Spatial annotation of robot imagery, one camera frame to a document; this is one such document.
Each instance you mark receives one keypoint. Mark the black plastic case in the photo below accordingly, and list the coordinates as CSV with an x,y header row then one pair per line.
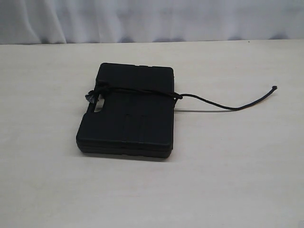
x,y
130,112

